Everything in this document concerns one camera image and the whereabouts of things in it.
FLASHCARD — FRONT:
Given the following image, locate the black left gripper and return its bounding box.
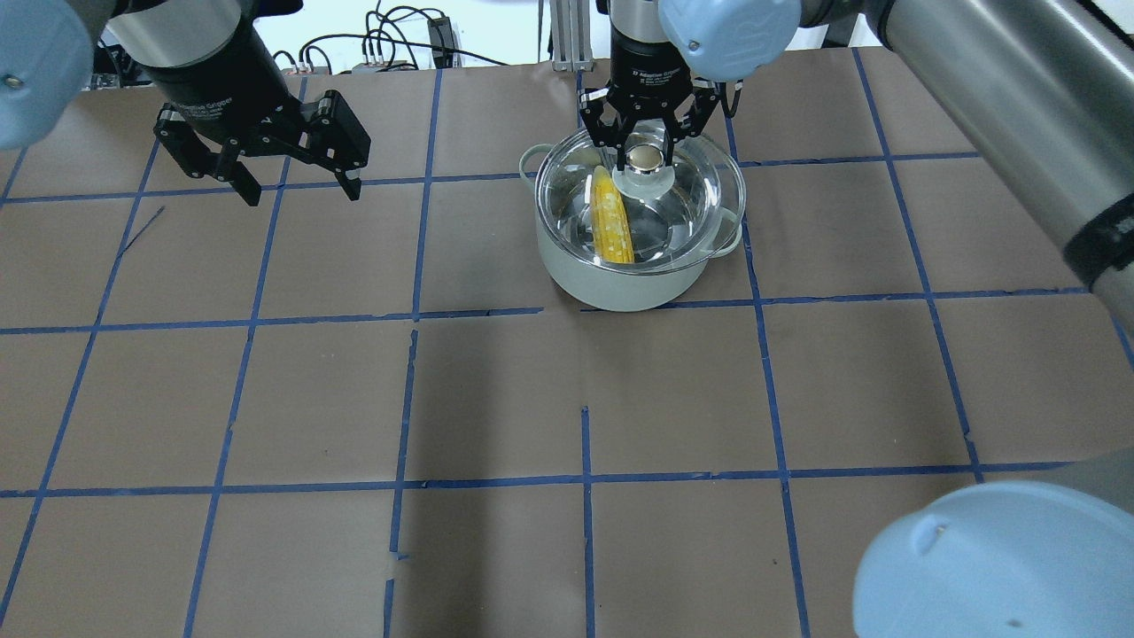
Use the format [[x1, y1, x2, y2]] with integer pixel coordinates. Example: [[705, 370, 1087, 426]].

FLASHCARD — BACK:
[[142, 26, 372, 206]]

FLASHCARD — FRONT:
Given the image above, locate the glass pot lid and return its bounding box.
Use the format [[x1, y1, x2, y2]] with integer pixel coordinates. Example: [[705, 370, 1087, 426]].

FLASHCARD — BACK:
[[518, 122, 748, 277]]

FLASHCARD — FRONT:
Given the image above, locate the brown paper table cover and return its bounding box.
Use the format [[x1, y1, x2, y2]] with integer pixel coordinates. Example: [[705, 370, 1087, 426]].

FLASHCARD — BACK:
[[1, 48, 1131, 637]]

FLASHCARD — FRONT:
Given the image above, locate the pale green steel pot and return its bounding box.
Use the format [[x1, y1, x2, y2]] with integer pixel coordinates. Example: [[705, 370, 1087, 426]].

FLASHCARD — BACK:
[[536, 143, 716, 312]]

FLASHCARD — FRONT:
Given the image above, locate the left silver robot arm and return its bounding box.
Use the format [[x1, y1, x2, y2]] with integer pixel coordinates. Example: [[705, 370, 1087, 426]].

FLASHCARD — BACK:
[[1, 1, 371, 206]]

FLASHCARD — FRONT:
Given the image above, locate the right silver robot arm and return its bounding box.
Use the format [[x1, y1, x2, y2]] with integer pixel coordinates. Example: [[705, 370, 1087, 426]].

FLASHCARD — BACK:
[[579, 1, 1131, 637]]

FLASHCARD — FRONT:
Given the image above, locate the yellow corn cob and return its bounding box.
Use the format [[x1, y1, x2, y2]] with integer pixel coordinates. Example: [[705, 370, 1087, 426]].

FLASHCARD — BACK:
[[589, 165, 635, 265]]

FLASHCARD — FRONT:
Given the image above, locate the aluminium frame post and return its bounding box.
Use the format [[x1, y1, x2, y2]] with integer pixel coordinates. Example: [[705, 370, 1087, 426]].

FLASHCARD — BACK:
[[545, 1, 594, 73]]

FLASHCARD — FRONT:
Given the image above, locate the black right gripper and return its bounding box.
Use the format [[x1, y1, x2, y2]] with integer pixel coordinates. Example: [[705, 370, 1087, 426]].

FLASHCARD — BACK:
[[579, 34, 745, 169]]

